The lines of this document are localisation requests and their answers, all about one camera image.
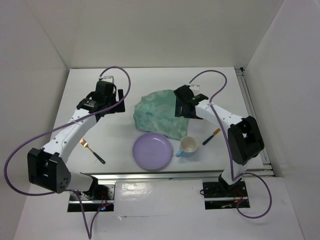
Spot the green patterned cloth placemat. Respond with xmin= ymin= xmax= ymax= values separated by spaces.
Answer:
xmin=133 ymin=89 xmax=189 ymax=141

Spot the blue and white mug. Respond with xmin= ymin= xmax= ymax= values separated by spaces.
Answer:
xmin=175 ymin=136 xmax=198 ymax=158

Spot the gold knife dark handle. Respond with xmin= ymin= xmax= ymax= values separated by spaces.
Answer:
xmin=202 ymin=128 xmax=221 ymax=146

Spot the gold fork dark handle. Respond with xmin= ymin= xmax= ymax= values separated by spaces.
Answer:
xmin=79 ymin=138 xmax=106 ymax=165

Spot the purple plastic plate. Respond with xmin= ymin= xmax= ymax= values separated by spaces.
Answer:
xmin=132 ymin=132 xmax=173 ymax=171

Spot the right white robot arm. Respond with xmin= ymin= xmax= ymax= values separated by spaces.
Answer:
xmin=173 ymin=85 xmax=265 ymax=196

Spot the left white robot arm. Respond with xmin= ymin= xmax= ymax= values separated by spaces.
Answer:
xmin=27 ymin=80 xmax=125 ymax=200

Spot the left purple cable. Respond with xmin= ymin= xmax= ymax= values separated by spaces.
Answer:
xmin=3 ymin=66 xmax=132 ymax=240

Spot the purple cable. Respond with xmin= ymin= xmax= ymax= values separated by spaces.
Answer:
xmin=188 ymin=69 xmax=273 ymax=219
xmin=3 ymin=66 xmax=132 ymax=240

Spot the right aluminium rail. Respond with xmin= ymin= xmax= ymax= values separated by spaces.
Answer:
xmin=234 ymin=67 xmax=273 ymax=171

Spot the aluminium rail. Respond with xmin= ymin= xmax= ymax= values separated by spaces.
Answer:
xmin=39 ymin=169 xmax=276 ymax=182
xmin=234 ymin=67 xmax=273 ymax=171

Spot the front aluminium rail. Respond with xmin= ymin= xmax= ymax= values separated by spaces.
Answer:
xmin=39 ymin=169 xmax=276 ymax=182

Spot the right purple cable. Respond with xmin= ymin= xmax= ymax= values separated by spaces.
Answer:
xmin=188 ymin=69 xmax=273 ymax=219

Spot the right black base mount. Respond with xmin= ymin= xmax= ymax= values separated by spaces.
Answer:
xmin=199 ymin=181 xmax=248 ymax=198

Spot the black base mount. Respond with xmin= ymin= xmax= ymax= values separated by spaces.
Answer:
xmin=77 ymin=182 xmax=116 ymax=201
xmin=199 ymin=181 xmax=248 ymax=198

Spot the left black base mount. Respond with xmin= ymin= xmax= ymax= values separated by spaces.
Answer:
xmin=77 ymin=182 xmax=116 ymax=201

